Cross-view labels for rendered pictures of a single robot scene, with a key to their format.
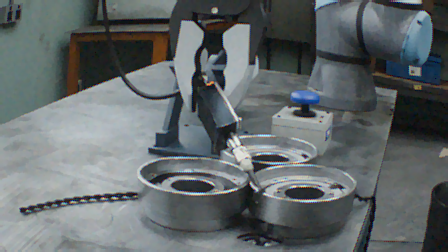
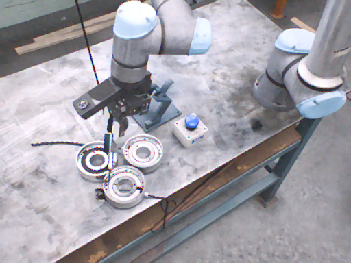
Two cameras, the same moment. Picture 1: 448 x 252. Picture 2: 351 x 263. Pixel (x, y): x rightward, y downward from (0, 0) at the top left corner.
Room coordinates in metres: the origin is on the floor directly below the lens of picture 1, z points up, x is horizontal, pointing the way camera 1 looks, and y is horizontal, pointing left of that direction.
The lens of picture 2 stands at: (0.17, -0.39, 1.68)
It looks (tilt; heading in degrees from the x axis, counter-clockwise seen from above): 52 degrees down; 30
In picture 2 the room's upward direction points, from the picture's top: 8 degrees clockwise
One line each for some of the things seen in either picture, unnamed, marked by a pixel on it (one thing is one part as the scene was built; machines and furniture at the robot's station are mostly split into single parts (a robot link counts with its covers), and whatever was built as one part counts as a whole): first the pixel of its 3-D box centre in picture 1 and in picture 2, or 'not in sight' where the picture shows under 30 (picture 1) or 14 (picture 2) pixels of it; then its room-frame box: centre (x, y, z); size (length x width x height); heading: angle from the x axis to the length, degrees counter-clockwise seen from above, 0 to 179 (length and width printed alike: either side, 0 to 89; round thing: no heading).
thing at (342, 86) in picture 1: (344, 77); (281, 83); (1.09, -0.22, 0.85); 0.15 x 0.15 x 0.10
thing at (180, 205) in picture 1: (192, 194); (97, 161); (0.53, 0.03, 0.82); 0.10 x 0.10 x 0.04
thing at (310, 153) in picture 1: (270, 166); (142, 154); (0.63, -0.05, 0.82); 0.10 x 0.10 x 0.04
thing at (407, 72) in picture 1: (414, 64); not in sight; (3.96, -1.45, 0.56); 0.52 x 0.38 x 0.22; 68
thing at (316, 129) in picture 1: (304, 129); (191, 129); (0.77, -0.10, 0.82); 0.08 x 0.07 x 0.05; 161
